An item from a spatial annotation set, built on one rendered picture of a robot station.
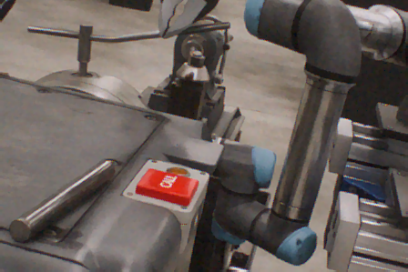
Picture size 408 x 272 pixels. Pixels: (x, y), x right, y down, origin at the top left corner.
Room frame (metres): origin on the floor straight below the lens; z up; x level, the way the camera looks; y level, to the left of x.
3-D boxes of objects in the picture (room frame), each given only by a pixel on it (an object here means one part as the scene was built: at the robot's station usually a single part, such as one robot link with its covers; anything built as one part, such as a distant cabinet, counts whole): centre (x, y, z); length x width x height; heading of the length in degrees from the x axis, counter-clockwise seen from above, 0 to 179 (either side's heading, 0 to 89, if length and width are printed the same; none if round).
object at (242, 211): (1.54, -0.11, 0.98); 0.11 x 0.08 x 0.11; 49
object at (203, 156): (1.05, 0.01, 1.24); 0.09 x 0.08 x 0.03; 173
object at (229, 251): (1.99, -0.11, 0.75); 0.27 x 0.10 x 0.23; 173
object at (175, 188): (0.89, 0.02, 1.26); 0.06 x 0.06 x 0.02; 83
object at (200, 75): (1.97, 0.04, 1.13); 0.08 x 0.08 x 0.03
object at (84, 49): (1.37, 0.21, 1.26); 0.02 x 0.02 x 0.12; 83
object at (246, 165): (1.55, -0.10, 1.07); 0.11 x 0.08 x 0.09; 83
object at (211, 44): (2.55, 0.06, 1.01); 0.30 x 0.20 x 0.29; 173
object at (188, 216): (0.91, 0.02, 1.23); 0.13 x 0.08 x 0.05; 173
